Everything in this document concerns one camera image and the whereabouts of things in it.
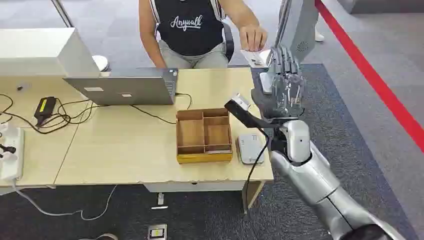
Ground person's left hand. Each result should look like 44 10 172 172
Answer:
238 23 269 53

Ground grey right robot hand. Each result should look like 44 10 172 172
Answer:
250 45 306 121

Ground black office chair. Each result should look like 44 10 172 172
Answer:
221 21 236 64

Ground grey panel with swirl logo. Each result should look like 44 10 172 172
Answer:
274 0 320 64

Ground white card reader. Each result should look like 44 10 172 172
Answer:
236 133 266 166

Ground person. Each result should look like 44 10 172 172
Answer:
138 0 269 70

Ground white shoe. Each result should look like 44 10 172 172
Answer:
91 54 111 73
313 27 326 43

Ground wooden card box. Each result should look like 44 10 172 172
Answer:
175 107 234 165

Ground red floor tape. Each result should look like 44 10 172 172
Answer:
313 0 424 154

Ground grey laptop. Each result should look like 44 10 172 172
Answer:
62 67 180 107

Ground pale wooden desk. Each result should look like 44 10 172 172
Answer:
0 67 275 215

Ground floor socket plate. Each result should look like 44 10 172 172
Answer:
147 224 169 240

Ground metal chair leg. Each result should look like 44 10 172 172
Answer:
50 0 75 29

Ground white box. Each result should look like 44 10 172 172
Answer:
0 27 101 79

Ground black power adapter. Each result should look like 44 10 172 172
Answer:
33 96 58 128

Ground white power strip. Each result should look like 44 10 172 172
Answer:
0 122 26 182

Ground black plug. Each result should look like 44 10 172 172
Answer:
0 143 17 155

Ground right wrist camera with black bracket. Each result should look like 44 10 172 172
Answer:
224 93 283 130

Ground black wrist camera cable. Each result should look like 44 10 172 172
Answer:
244 129 270 213

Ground black laptop cable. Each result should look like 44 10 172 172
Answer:
130 92 193 126

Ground black adapter cable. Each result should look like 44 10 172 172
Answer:
0 93 110 135

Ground white power strip cable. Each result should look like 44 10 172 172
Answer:
11 180 118 222

